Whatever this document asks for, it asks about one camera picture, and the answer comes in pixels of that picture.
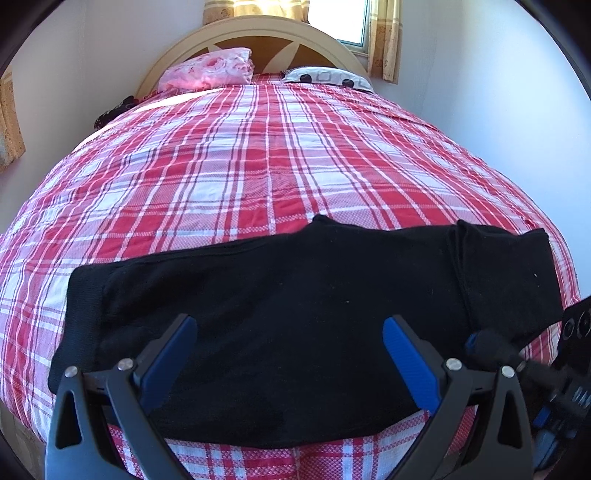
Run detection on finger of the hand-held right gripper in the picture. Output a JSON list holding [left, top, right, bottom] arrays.
[[465, 329, 568, 389]]

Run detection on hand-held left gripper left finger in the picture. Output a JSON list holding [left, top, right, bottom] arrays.
[[45, 314, 199, 480]]

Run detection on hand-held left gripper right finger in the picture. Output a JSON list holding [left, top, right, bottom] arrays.
[[382, 315, 537, 480]]

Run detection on black pants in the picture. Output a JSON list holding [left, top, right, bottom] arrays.
[[47, 214, 566, 451]]

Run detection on red plaid bed sheet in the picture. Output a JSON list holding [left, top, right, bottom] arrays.
[[0, 71, 583, 480]]

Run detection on dark cloth at bedside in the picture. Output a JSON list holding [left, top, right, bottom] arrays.
[[94, 95, 140, 131]]

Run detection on yellow patterned curtain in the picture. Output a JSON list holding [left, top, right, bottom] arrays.
[[0, 69, 27, 172], [202, 0, 311, 23], [368, 0, 403, 85]]

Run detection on pink floral pillow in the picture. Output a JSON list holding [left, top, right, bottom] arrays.
[[158, 47, 255, 92]]

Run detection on white patterned pillow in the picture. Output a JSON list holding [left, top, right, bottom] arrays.
[[281, 66, 374, 91]]

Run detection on cream wooden headboard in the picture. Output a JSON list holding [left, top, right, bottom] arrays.
[[135, 16, 371, 96]]

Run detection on window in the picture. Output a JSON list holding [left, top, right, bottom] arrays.
[[307, 0, 371, 52]]

